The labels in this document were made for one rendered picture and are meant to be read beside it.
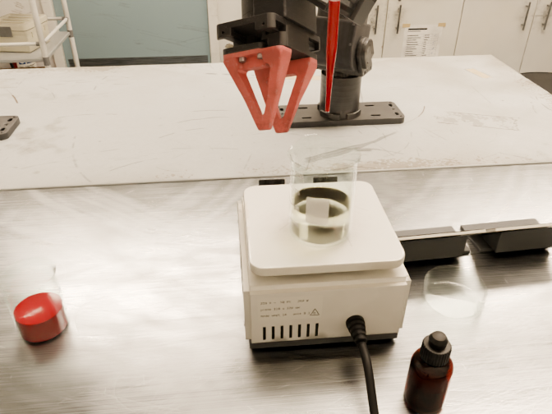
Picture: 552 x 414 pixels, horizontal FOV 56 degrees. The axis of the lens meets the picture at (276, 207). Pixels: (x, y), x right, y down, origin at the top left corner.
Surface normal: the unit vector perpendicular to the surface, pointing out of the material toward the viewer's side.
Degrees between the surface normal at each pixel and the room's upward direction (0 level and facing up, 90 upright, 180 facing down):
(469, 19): 90
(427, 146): 0
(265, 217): 0
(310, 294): 90
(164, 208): 0
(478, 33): 90
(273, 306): 90
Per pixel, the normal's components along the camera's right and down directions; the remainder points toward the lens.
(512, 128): 0.00, -0.84
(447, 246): 0.15, 0.54
